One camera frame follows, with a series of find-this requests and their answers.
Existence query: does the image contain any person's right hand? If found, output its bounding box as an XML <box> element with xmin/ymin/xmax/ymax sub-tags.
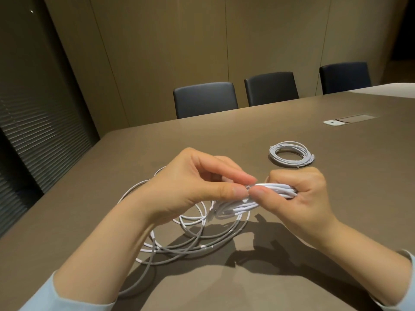
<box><xmin>251</xmin><ymin>166</ymin><xmax>338</xmax><ymax>249</ymax></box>

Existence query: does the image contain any person's left hand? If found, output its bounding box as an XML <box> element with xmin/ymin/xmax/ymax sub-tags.
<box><xmin>126</xmin><ymin>147</ymin><xmax>257</xmax><ymax>228</ymax></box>

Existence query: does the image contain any pile of white cables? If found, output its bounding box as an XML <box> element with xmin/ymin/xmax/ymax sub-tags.
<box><xmin>116</xmin><ymin>166</ymin><xmax>252</xmax><ymax>297</ymax></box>

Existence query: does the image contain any white cable bundle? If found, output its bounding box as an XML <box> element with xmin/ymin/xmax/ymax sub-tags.
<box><xmin>211</xmin><ymin>181</ymin><xmax>297</xmax><ymax>221</ymax></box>

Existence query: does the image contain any person's right forearm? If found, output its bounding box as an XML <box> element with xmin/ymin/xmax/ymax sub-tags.
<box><xmin>319</xmin><ymin>218</ymin><xmax>415</xmax><ymax>311</ymax></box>

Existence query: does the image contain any brown table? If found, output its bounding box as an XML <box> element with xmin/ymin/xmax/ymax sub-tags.
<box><xmin>0</xmin><ymin>93</ymin><xmax>415</xmax><ymax>311</ymax></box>

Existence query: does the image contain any dark meeting chair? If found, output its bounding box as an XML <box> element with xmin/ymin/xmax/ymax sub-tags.
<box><xmin>172</xmin><ymin>82</ymin><xmax>239</xmax><ymax>119</ymax></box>
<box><xmin>319</xmin><ymin>61</ymin><xmax>372</xmax><ymax>95</ymax></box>
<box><xmin>243</xmin><ymin>71</ymin><xmax>300</xmax><ymax>107</ymax></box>

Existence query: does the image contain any white table socket panel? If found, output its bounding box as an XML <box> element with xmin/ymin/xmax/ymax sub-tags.
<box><xmin>322</xmin><ymin>114</ymin><xmax>380</xmax><ymax>126</ymax></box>

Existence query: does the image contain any pale beige table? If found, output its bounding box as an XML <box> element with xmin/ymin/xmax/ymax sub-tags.
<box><xmin>351</xmin><ymin>82</ymin><xmax>415</xmax><ymax>98</ymax></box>

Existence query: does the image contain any glass partition with grey blinds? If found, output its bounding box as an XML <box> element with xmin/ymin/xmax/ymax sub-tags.
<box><xmin>0</xmin><ymin>0</ymin><xmax>100</xmax><ymax>238</ymax></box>

